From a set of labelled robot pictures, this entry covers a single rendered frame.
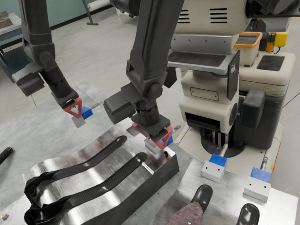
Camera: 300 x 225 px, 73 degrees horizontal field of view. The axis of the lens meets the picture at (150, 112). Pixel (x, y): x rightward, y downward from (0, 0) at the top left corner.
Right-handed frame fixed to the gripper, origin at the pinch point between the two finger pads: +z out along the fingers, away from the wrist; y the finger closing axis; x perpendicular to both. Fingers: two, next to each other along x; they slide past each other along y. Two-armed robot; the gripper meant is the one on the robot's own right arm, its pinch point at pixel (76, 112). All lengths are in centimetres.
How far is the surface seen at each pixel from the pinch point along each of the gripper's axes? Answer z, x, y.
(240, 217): 10, 13, 58
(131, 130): 8.4, 11.6, 16.0
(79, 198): 3.7, -13.2, 29.2
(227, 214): 9, 11, 56
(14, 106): 96, -44, -251
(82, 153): 6.6, -6.2, 12.7
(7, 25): 17, 16, -362
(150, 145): 3.6, 10.1, 30.2
